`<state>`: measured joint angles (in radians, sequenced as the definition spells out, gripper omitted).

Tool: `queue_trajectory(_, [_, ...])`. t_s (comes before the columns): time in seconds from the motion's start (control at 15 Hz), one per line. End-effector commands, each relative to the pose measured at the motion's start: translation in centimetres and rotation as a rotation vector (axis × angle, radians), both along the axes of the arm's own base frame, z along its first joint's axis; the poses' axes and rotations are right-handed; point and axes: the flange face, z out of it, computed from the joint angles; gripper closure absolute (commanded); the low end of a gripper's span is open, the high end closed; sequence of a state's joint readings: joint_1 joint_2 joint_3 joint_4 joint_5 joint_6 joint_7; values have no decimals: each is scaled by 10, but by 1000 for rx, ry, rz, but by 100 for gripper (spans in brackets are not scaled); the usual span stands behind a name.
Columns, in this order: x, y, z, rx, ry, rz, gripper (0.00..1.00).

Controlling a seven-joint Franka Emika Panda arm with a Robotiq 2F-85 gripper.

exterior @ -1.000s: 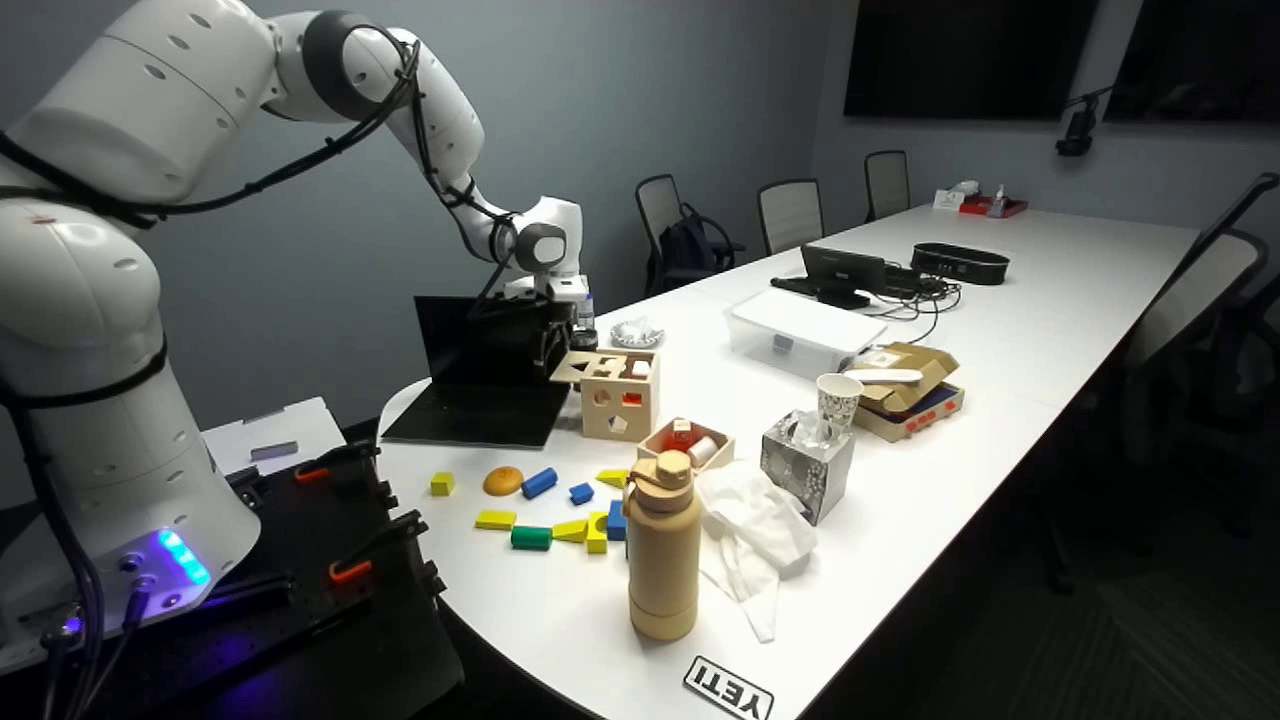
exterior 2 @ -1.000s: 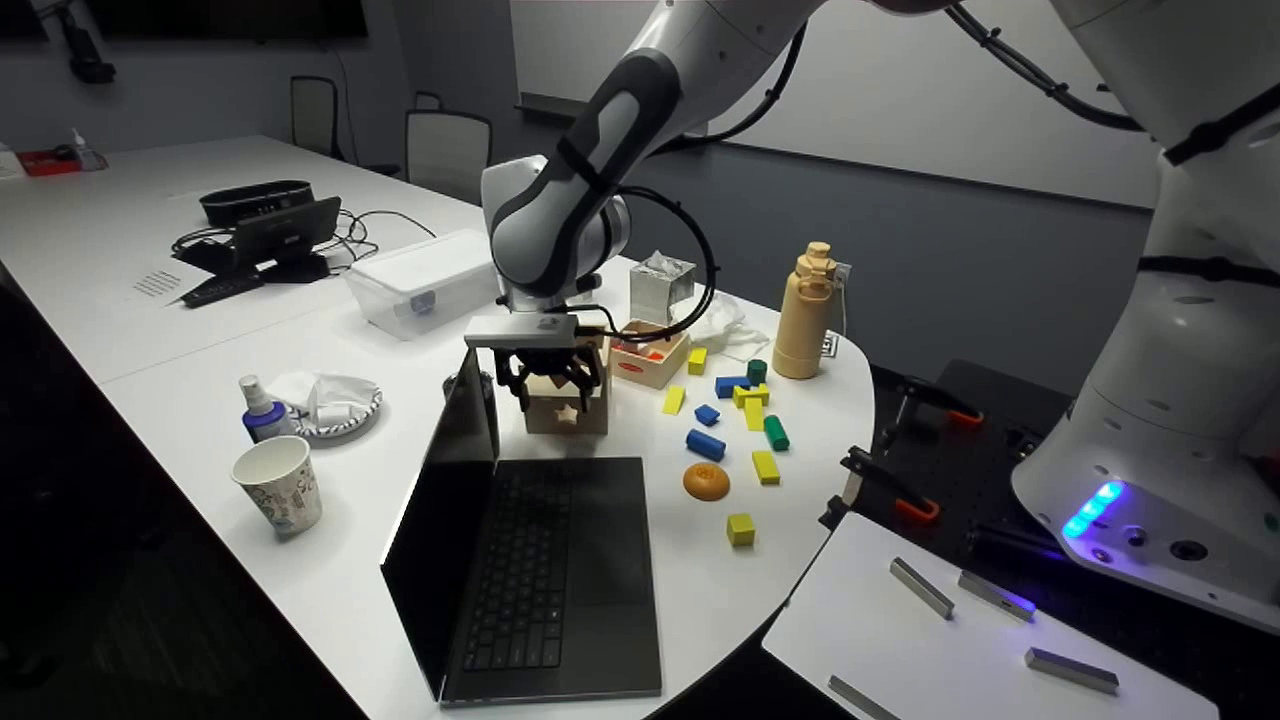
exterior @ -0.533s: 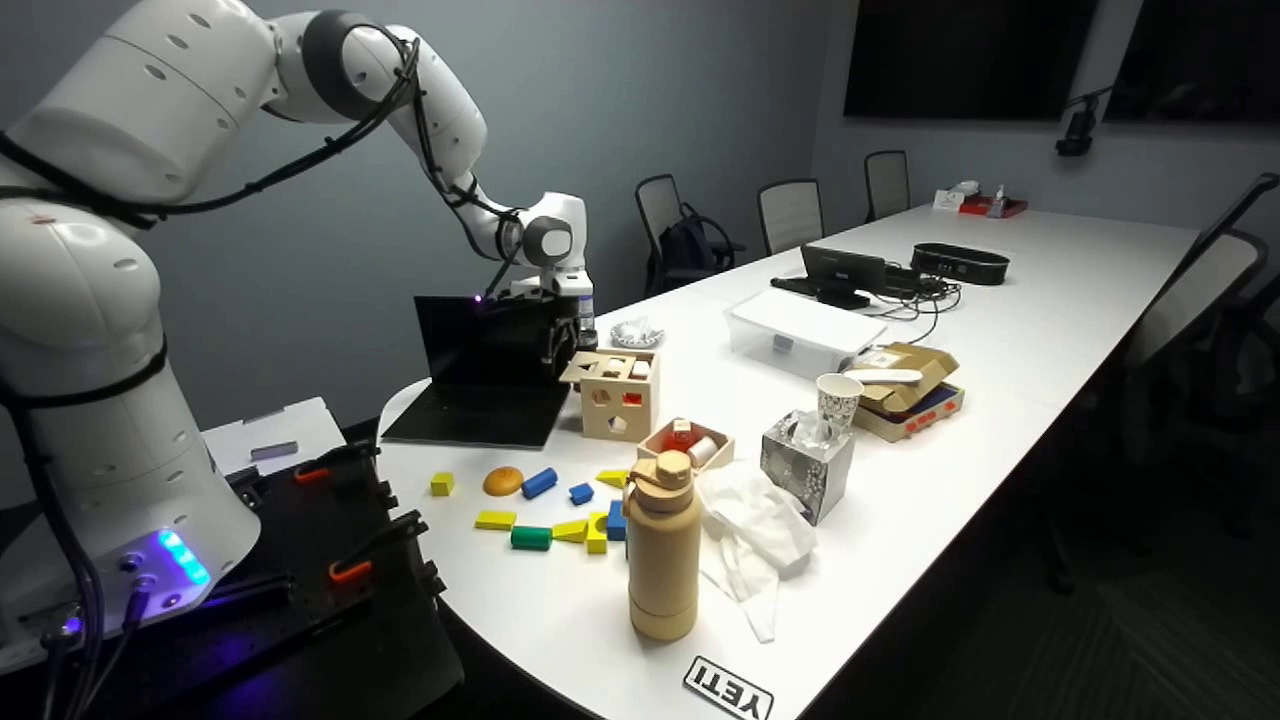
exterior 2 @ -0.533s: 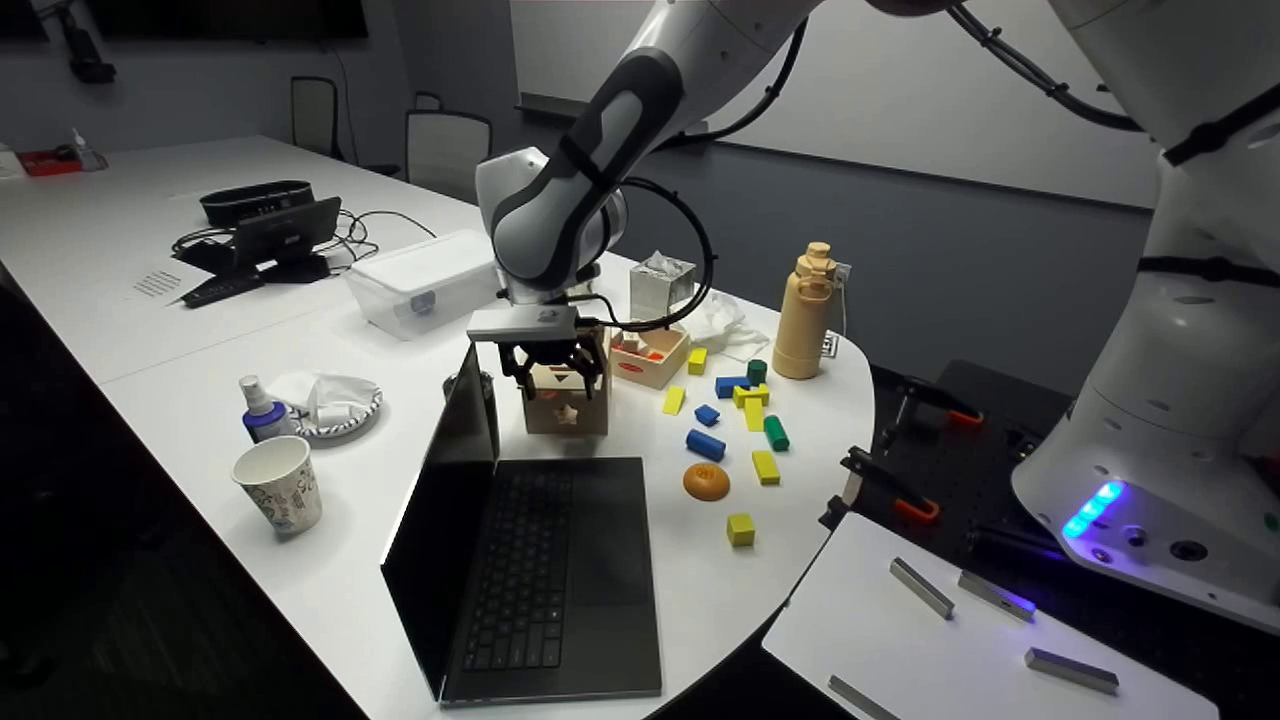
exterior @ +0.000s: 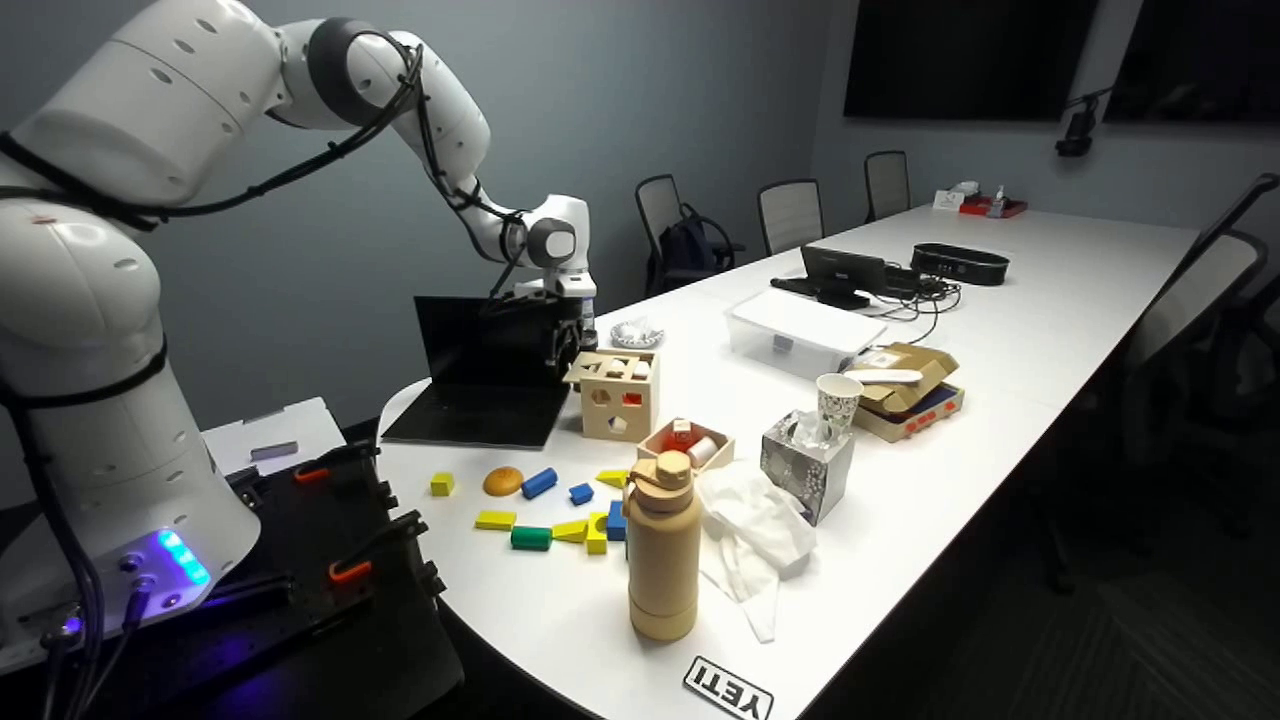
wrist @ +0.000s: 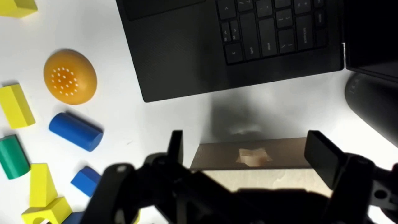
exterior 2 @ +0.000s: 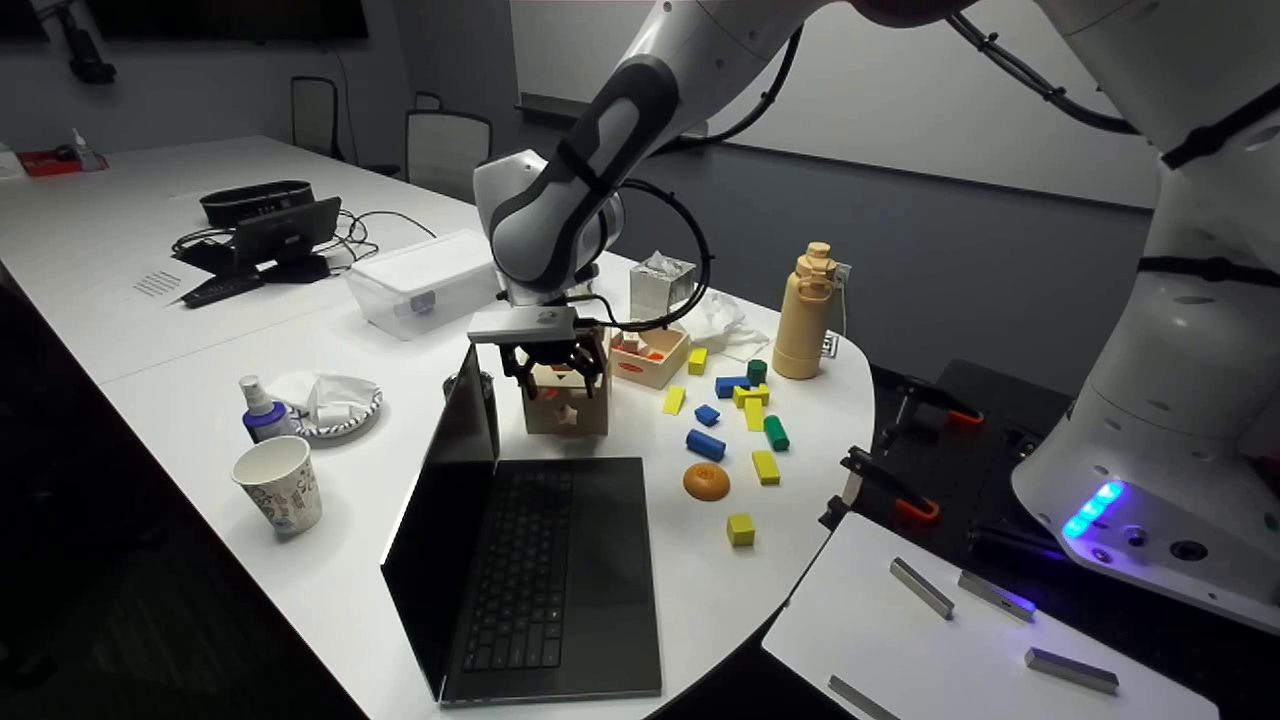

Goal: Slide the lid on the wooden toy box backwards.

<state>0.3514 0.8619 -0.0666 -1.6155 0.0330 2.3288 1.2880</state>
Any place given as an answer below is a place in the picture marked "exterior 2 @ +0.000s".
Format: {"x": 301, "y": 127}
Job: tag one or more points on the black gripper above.
{"x": 560, "y": 349}

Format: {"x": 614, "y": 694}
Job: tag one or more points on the wooden toy box lid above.
{"x": 558, "y": 381}

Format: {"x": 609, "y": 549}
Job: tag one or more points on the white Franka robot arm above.
{"x": 1175, "y": 372}

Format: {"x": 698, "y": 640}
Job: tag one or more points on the wooden shape sorter toy box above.
{"x": 566, "y": 419}

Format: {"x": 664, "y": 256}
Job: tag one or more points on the marble pattern tissue box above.
{"x": 657, "y": 290}

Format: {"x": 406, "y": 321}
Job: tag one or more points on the small wooden tray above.
{"x": 654, "y": 370}

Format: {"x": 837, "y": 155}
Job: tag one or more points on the small blue block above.
{"x": 705, "y": 415}

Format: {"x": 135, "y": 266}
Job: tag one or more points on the long blue block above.
{"x": 705, "y": 444}

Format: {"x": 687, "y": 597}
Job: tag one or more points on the white plastic container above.
{"x": 423, "y": 282}

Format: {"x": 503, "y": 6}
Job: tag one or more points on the crumpled white cloth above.
{"x": 727, "y": 321}

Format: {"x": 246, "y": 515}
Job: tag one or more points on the orange oval block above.
{"x": 705, "y": 482}

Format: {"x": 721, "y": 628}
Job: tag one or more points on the green block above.
{"x": 759, "y": 370}
{"x": 778, "y": 435}

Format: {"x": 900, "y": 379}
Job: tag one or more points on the black open laptop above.
{"x": 533, "y": 587}

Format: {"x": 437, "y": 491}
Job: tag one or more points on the yellow cube block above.
{"x": 743, "y": 531}

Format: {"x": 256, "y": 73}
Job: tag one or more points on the grey office chair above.
{"x": 447, "y": 149}
{"x": 315, "y": 115}

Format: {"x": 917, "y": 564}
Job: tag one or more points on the tan insulated water bottle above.
{"x": 805, "y": 324}

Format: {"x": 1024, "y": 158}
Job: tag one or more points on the patterned paper cup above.
{"x": 283, "y": 494}

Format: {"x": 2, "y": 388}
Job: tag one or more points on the black orange clamp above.
{"x": 884, "y": 491}
{"x": 932, "y": 403}

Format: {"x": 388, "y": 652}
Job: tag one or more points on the black oval speaker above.
{"x": 255, "y": 202}

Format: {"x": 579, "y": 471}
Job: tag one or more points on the grey metal bar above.
{"x": 1068, "y": 668}
{"x": 863, "y": 699}
{"x": 999, "y": 597}
{"x": 923, "y": 587}

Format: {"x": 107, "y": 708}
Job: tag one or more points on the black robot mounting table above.
{"x": 1002, "y": 444}

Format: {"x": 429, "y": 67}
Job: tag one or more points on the red flat item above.
{"x": 49, "y": 163}

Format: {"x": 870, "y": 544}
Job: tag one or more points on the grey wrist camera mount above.
{"x": 520, "y": 324}

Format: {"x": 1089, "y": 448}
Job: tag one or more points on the black wall television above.
{"x": 224, "y": 18}

